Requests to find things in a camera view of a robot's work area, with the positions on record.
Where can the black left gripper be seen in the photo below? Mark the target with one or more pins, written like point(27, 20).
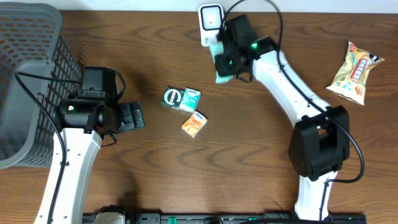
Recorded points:
point(125, 115)

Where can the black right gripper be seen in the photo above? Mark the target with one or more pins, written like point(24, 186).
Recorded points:
point(221, 68)

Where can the black plastic mesh basket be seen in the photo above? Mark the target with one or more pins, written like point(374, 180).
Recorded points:
point(35, 59)

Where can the green wet wipes pack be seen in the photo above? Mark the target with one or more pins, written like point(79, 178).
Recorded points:
point(216, 50)

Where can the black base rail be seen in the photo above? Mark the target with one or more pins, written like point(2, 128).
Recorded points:
point(155, 218)

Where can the white barcode scanner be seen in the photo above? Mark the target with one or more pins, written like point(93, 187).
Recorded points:
point(210, 16)

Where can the small green wipes pack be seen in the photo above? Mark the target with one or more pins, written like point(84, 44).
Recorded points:
point(190, 100)

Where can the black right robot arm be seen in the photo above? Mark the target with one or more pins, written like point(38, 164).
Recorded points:
point(319, 144)

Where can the roll of tape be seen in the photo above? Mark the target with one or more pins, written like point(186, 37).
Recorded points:
point(172, 97)

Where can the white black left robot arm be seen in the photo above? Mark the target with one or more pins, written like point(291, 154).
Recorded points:
point(81, 125)

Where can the orange tissue pack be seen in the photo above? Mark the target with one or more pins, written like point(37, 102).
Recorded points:
point(194, 124)

